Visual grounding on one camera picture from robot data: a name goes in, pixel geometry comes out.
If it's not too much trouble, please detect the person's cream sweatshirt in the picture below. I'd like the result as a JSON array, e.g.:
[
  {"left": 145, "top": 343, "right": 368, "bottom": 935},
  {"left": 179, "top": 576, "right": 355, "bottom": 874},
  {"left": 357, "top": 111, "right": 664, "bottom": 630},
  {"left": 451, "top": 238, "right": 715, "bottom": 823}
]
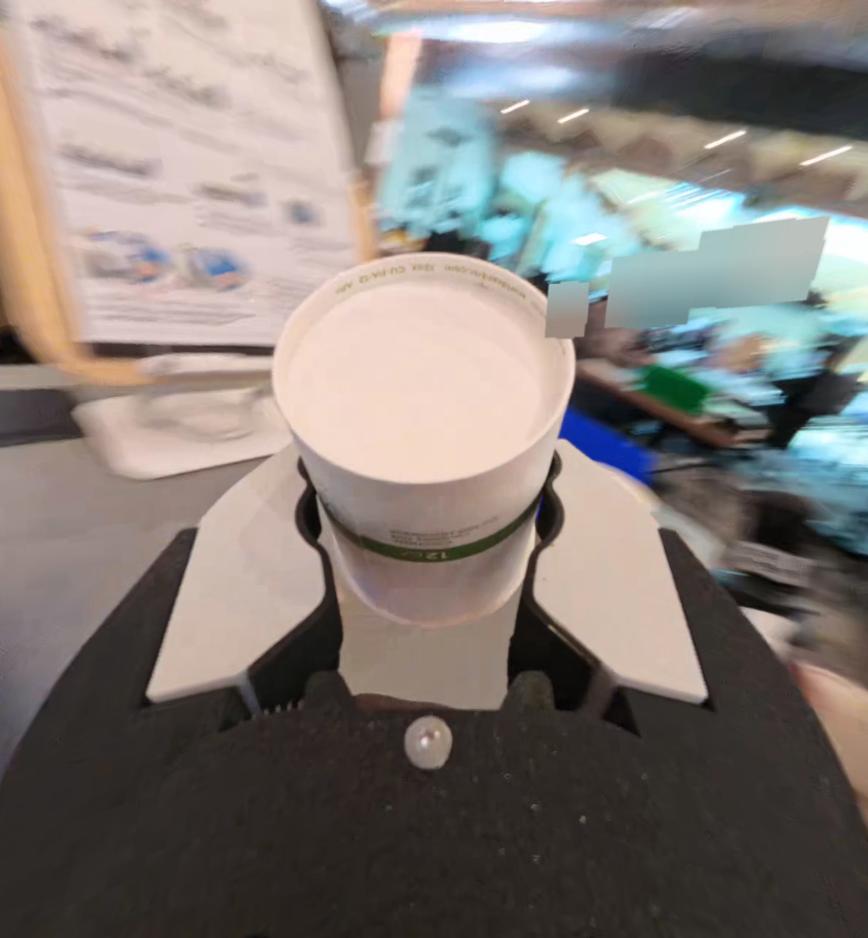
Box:
[{"left": 792, "top": 658, "right": 868, "bottom": 862}]

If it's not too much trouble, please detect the blue plastic bin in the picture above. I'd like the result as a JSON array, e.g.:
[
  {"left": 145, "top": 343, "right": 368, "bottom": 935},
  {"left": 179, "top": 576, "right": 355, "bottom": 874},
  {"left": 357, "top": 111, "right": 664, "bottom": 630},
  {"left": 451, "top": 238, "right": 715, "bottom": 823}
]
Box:
[{"left": 561, "top": 405, "right": 659, "bottom": 486}]

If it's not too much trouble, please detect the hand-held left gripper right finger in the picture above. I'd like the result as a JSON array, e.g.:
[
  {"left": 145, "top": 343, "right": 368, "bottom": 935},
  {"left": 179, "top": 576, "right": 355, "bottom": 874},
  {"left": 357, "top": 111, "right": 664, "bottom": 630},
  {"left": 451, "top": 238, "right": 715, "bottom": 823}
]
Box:
[{"left": 511, "top": 438, "right": 708, "bottom": 718}]

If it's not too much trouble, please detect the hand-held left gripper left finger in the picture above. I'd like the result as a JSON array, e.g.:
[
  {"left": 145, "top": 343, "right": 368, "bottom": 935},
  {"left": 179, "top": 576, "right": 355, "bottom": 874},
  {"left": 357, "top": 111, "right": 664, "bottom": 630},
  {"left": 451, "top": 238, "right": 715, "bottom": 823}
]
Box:
[{"left": 145, "top": 447, "right": 344, "bottom": 713}]

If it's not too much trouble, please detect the white paper cup green band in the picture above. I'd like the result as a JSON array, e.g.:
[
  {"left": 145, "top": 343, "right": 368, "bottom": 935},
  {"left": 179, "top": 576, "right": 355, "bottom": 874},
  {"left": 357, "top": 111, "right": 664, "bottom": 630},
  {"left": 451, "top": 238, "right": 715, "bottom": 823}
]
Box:
[{"left": 272, "top": 252, "right": 576, "bottom": 626}]

